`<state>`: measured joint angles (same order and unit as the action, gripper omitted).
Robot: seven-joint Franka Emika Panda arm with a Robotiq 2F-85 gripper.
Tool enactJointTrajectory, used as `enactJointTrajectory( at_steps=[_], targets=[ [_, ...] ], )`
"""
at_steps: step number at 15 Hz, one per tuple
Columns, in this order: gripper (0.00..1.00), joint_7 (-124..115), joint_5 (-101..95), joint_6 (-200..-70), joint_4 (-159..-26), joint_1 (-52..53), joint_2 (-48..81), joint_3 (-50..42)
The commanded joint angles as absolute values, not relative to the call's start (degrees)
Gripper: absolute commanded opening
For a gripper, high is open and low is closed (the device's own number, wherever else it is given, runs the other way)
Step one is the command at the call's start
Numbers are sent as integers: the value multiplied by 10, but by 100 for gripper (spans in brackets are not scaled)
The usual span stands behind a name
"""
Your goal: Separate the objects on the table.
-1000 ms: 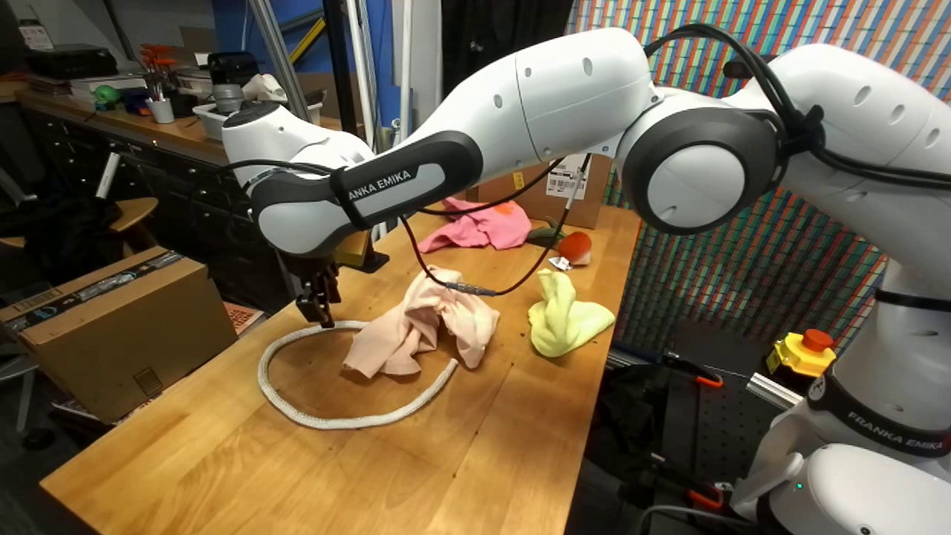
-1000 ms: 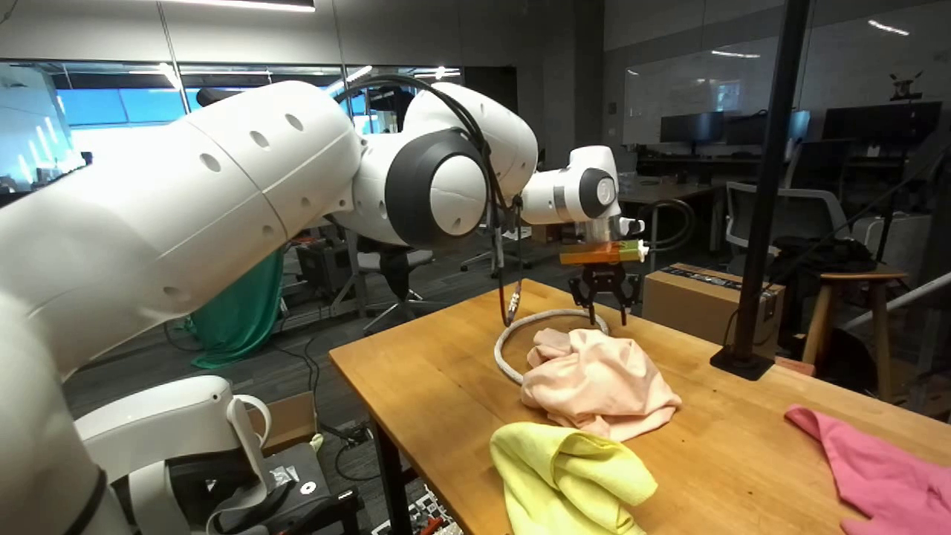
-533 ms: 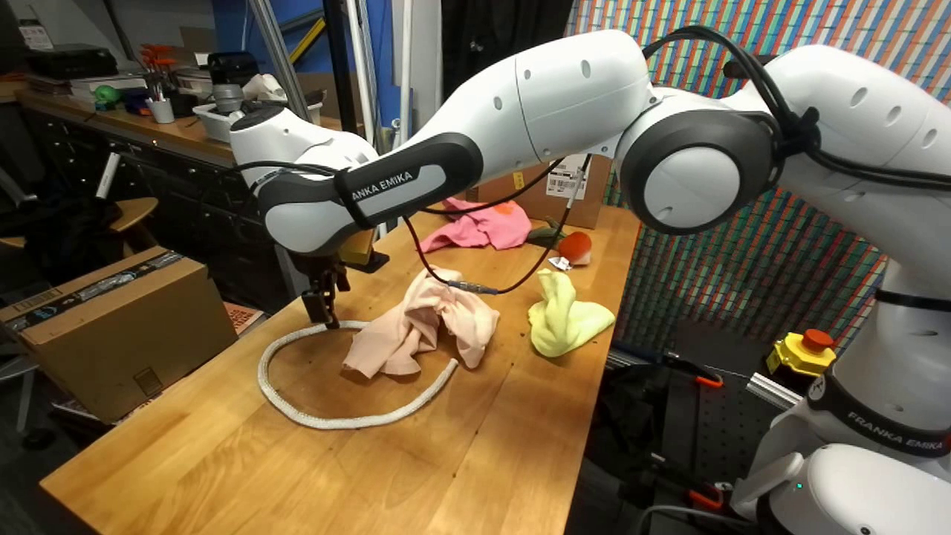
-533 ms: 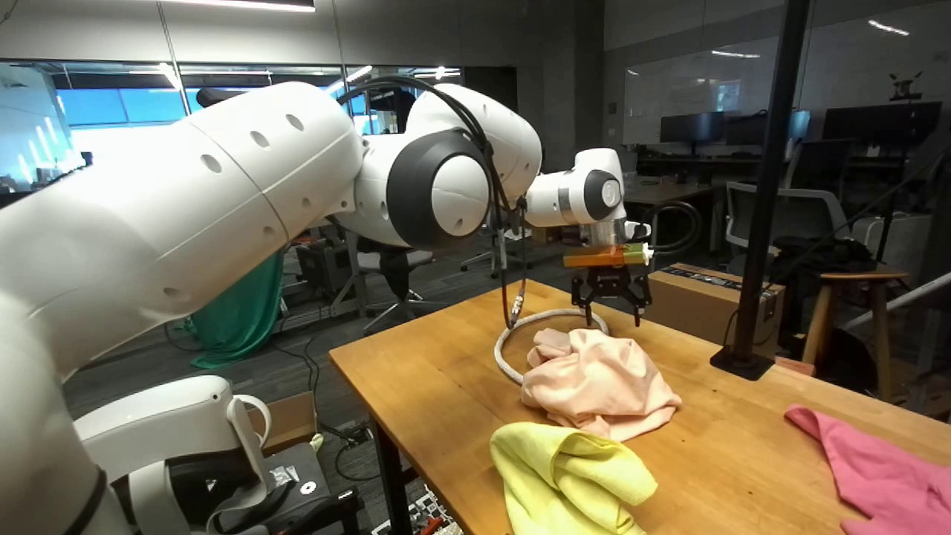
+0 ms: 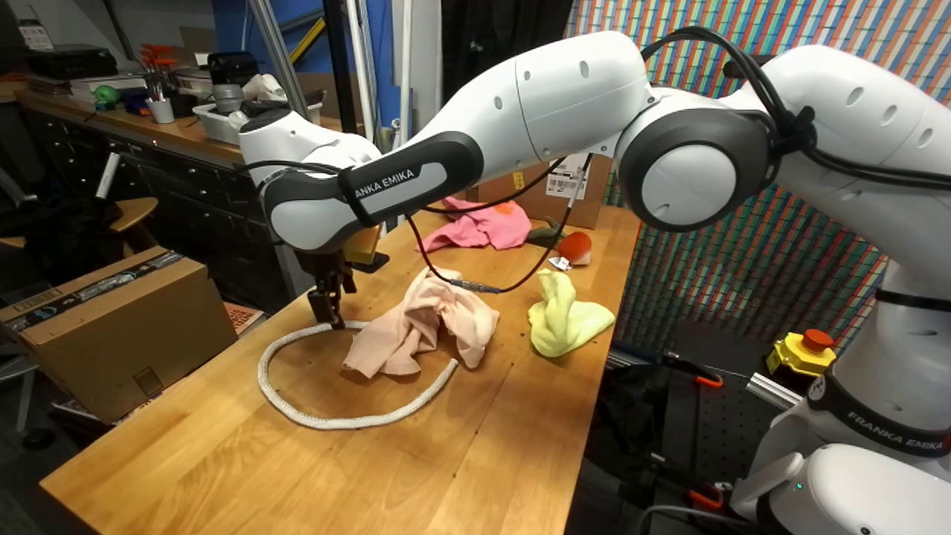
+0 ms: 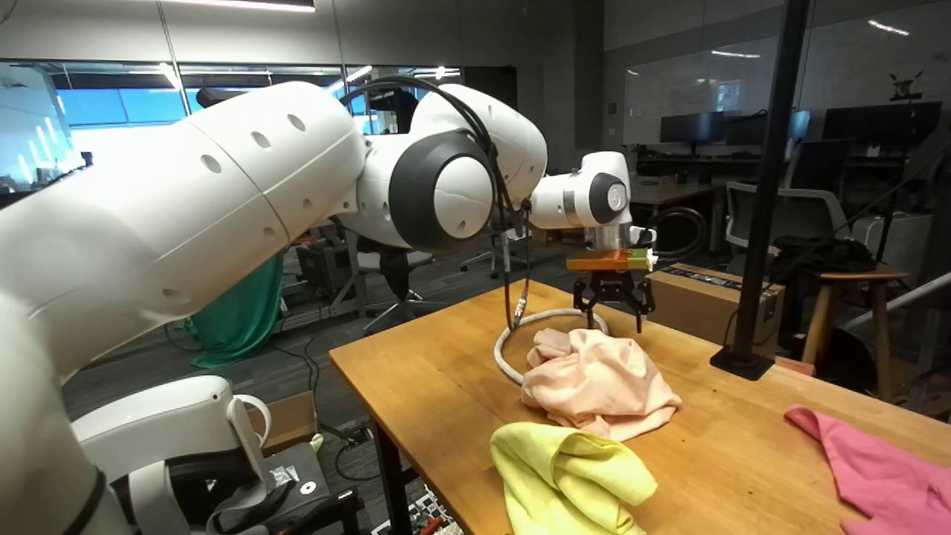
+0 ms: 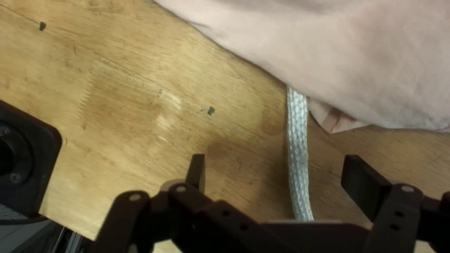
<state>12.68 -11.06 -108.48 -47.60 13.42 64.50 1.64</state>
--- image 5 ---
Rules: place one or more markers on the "pink cloth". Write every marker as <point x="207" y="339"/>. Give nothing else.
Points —
<point x="478" y="227"/>

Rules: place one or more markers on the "cardboard box with black tape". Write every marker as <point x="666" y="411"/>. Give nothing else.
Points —
<point x="120" y="328"/>

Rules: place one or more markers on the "yellow cloth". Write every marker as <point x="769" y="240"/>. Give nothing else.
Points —
<point x="565" y="321"/>

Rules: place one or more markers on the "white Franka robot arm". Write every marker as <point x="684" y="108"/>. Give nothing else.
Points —
<point x="597" y="108"/>

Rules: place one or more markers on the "wooden stool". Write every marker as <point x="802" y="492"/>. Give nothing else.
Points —
<point x="136" y="208"/>

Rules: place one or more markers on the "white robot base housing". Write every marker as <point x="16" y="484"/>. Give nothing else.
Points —
<point x="863" y="492"/>

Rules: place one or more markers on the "black orange clamp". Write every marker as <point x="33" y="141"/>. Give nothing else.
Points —
<point x="705" y="379"/>
<point x="709" y="498"/>

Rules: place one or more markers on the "wooden workbench with dark drawers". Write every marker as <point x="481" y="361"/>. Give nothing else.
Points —
<point x="151" y="197"/>

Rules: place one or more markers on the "white cup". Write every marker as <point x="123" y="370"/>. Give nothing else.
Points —
<point x="163" y="108"/>

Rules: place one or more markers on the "yellow red emergency stop button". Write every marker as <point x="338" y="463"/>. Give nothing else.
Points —
<point x="803" y="352"/>

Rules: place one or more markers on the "black vertical stand pole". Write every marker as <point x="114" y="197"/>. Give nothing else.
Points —
<point x="344" y="59"/>

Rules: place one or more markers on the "silver tripod leg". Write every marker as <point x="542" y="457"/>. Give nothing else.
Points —
<point x="279" y="49"/>

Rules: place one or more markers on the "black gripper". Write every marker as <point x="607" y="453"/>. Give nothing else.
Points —
<point x="332" y="272"/>

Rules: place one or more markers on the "white plastic bin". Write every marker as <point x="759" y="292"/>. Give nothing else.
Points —
<point x="224" y="119"/>

